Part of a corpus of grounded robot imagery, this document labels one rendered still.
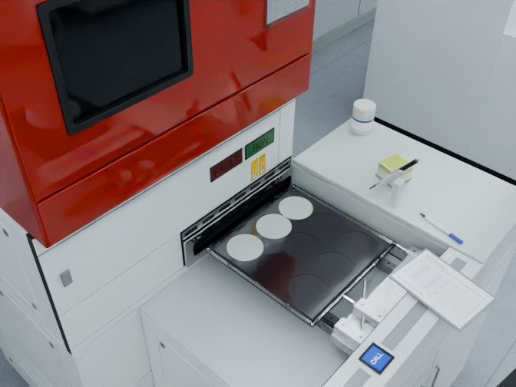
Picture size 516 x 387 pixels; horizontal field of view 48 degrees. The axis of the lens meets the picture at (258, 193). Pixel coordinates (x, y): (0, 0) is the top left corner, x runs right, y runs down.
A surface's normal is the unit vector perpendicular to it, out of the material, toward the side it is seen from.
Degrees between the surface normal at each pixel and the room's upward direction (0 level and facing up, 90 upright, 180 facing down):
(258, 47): 90
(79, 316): 90
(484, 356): 0
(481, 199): 0
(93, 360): 90
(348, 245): 0
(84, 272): 90
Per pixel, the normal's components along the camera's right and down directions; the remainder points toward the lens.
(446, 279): 0.01, -0.76
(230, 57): 0.74, 0.45
